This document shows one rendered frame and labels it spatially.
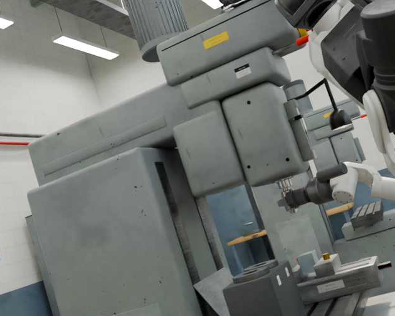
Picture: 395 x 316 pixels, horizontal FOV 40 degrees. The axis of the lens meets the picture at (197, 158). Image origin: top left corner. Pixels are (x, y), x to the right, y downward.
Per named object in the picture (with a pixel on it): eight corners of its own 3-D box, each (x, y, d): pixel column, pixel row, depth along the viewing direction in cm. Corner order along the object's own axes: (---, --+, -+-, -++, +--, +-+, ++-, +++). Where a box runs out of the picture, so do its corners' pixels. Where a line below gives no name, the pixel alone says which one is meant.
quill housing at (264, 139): (313, 169, 191) (283, 85, 194) (301, 171, 171) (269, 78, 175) (263, 186, 197) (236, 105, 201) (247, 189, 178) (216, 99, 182)
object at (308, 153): (316, 158, 182) (296, 100, 184) (315, 158, 178) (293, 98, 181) (305, 162, 183) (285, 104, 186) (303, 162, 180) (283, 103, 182)
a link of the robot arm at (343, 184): (335, 185, 177) (365, 176, 169) (330, 211, 170) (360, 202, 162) (314, 164, 173) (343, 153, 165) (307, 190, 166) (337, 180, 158)
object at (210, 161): (262, 178, 200) (239, 112, 203) (242, 181, 177) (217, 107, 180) (216, 194, 206) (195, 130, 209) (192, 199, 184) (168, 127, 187)
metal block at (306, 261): (321, 267, 180) (315, 249, 180) (318, 270, 174) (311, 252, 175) (306, 271, 181) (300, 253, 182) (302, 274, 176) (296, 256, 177)
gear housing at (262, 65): (293, 82, 195) (284, 56, 196) (277, 73, 172) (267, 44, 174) (211, 115, 207) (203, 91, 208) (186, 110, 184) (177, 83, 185)
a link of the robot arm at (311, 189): (303, 181, 186) (331, 171, 177) (312, 208, 185) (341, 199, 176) (281, 188, 177) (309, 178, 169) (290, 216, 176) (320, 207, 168)
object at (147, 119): (242, 122, 201) (226, 73, 204) (222, 118, 180) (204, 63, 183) (72, 189, 230) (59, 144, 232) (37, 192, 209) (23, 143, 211)
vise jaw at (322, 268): (342, 264, 181) (338, 252, 182) (335, 273, 167) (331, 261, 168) (325, 269, 183) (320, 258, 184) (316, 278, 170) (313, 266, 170)
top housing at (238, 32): (310, 46, 193) (294, 5, 195) (294, 31, 169) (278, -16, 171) (194, 95, 210) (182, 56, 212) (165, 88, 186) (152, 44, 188)
